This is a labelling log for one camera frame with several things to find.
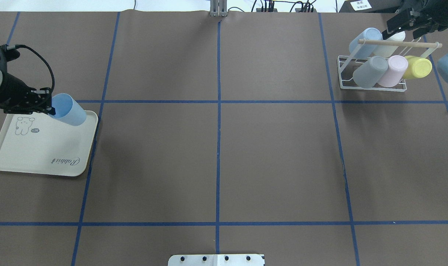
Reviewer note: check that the light blue cup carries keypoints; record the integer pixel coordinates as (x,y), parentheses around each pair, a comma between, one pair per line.
(67,110)

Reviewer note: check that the small grey labelled box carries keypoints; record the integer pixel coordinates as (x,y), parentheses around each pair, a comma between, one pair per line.
(370,6)

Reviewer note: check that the frosted white plastic cup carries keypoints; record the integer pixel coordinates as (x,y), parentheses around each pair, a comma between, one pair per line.
(369,73)

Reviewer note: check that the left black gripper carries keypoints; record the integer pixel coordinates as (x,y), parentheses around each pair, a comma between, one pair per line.
(13,89)

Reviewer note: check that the white central pedestal column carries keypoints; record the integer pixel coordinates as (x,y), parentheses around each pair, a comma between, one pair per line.
(217,260)

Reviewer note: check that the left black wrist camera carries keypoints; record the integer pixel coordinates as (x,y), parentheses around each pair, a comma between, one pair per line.
(7,54)

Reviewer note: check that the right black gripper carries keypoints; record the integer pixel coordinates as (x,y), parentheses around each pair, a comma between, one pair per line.
(438,17)

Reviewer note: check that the yellow plastic cup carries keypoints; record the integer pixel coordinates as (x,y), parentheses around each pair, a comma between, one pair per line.
(418,67)

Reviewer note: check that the aluminium frame post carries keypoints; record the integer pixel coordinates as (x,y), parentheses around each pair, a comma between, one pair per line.
(218,8)

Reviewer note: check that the white wire cup rack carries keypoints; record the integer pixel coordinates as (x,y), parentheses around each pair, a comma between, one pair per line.
(347,64)

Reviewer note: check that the cream plastic tray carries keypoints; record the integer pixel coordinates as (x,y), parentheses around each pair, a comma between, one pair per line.
(39,144)

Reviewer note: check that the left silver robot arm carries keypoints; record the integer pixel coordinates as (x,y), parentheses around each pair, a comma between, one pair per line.
(18,98)

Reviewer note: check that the pink plastic cup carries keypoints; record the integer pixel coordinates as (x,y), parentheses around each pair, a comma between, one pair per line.
(397,66)

